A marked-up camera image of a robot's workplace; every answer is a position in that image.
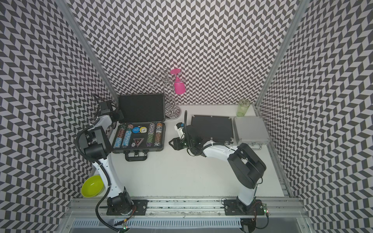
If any small silver aluminium poker case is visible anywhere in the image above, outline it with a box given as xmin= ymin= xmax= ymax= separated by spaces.
xmin=233 ymin=116 xmax=270 ymax=150

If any pink wine glass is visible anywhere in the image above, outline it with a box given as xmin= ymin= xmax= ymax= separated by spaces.
xmin=170 ymin=69 xmax=186 ymax=95

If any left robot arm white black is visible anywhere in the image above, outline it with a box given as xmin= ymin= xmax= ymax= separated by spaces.
xmin=75 ymin=94 xmax=136 ymax=215

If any green translucent cup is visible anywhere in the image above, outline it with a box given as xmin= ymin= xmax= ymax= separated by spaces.
xmin=236 ymin=99 xmax=251 ymax=117

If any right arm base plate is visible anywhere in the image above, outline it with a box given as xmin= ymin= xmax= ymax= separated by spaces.
xmin=223 ymin=199 xmax=267 ymax=216

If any black poker case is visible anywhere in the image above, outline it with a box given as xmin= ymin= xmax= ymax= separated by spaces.
xmin=112 ymin=93 xmax=166 ymax=162
xmin=191 ymin=115 xmax=234 ymax=144

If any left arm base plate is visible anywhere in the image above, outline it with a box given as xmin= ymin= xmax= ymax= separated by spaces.
xmin=106 ymin=199 xmax=149 ymax=216

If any aluminium mounting rail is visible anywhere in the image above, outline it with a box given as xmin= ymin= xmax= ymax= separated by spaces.
xmin=62 ymin=197 xmax=307 ymax=219

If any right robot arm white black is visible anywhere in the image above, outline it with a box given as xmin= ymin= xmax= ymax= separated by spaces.
xmin=169 ymin=113 xmax=267 ymax=216

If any yellow green bowl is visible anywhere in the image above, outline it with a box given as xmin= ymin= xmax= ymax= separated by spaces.
xmin=81 ymin=175 xmax=105 ymax=198

